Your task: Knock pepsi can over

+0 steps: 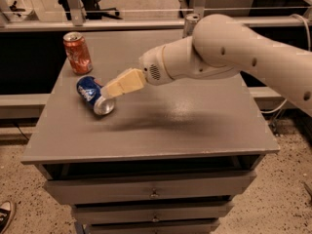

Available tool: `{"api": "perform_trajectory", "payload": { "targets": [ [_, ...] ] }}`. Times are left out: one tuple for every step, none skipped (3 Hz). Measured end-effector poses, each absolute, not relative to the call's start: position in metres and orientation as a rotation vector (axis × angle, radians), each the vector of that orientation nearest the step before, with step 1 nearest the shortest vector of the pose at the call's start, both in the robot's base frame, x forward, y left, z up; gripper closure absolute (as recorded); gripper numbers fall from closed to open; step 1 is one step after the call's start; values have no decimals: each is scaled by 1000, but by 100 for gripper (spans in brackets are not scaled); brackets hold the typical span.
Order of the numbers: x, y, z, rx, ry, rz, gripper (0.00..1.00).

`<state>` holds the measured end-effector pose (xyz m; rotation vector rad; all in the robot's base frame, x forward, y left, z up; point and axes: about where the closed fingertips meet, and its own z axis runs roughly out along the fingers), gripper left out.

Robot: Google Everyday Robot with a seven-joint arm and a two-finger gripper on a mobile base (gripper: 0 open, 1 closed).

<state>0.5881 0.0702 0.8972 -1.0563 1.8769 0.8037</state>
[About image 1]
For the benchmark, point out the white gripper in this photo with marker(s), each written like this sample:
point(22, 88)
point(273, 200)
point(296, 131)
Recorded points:
point(152, 65)

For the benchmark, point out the blue pepsi can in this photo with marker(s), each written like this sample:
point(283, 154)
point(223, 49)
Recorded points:
point(88, 88)

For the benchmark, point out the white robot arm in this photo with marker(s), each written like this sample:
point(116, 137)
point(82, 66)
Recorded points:
point(221, 47)

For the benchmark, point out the orange soda can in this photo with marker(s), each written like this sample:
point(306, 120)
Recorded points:
point(77, 52)

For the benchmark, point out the silver slim can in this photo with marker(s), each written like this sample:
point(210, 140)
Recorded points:
point(190, 21)

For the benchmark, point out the grey metal railing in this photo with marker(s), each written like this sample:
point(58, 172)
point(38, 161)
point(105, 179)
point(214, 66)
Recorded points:
point(46, 15)

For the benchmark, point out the grey drawer cabinet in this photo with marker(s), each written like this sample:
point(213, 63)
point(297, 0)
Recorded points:
point(186, 127)

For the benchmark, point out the top grey drawer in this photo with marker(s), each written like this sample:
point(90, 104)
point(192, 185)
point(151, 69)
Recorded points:
point(145, 188)

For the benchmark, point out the grey drawer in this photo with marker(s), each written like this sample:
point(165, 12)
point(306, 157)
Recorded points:
point(198, 226)
point(152, 212)
point(145, 188)

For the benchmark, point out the middle grey drawer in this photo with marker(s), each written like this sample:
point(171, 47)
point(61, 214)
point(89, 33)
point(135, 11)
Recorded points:
point(152, 212)

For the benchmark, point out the bottom grey drawer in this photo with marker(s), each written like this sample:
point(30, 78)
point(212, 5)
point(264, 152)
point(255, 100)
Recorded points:
point(198, 226)

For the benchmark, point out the black and white sneaker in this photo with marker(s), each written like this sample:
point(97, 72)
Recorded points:
point(7, 212)

